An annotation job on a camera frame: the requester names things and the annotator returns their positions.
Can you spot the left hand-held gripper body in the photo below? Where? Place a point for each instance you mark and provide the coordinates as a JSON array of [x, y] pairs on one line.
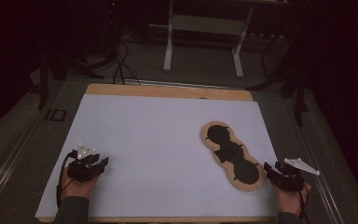
[[80, 172]]

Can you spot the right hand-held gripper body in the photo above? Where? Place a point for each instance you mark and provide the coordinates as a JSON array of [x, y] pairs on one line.
[[292, 182]]

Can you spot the tan fleece pad black lining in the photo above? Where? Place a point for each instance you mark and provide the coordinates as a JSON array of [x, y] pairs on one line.
[[230, 152]]

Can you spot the person's left hand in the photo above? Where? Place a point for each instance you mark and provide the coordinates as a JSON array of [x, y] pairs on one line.
[[74, 189]]

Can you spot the person's right hand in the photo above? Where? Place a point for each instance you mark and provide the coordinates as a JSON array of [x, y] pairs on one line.
[[289, 202]]

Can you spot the white table mat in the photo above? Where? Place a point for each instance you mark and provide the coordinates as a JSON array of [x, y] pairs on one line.
[[152, 140]]

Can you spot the black tripod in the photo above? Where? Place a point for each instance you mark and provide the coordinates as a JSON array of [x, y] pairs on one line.
[[300, 93]]

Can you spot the black metal stand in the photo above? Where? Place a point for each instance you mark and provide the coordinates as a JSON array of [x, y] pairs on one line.
[[43, 87]]

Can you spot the metal strip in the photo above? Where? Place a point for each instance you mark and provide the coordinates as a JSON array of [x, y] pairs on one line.
[[183, 84]]

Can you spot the dark equipment rack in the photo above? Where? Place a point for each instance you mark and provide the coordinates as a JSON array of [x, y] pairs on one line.
[[110, 31]]

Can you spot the white metal stand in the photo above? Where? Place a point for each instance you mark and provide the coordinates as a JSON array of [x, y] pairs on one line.
[[168, 46]]

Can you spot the metal floor rail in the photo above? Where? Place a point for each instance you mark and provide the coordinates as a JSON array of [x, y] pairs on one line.
[[323, 186], [9, 158]]

